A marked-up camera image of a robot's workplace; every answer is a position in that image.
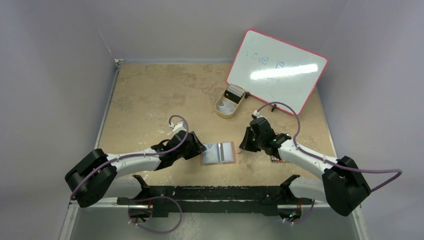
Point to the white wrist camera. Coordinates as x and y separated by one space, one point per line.
177 127
256 114

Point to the pink leather card holder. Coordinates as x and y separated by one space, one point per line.
236 151

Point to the stack of credit cards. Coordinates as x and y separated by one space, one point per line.
234 93

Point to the VIP card lying in tray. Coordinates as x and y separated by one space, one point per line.
226 107

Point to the beige oval tray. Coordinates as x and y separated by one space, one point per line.
221 114

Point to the marker pen pack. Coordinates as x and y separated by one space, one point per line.
277 160

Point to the white VIP credit card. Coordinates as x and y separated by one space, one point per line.
210 156

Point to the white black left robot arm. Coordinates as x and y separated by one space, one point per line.
90 179

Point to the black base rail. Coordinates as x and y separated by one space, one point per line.
266 200

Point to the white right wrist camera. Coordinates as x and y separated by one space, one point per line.
256 114

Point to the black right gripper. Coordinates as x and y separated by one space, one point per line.
250 138

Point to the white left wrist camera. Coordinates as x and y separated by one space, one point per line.
177 127

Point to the pink framed whiteboard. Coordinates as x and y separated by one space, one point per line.
273 70

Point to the aluminium table frame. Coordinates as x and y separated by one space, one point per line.
156 129

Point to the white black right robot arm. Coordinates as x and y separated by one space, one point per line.
338 181

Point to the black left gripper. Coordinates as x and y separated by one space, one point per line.
196 148

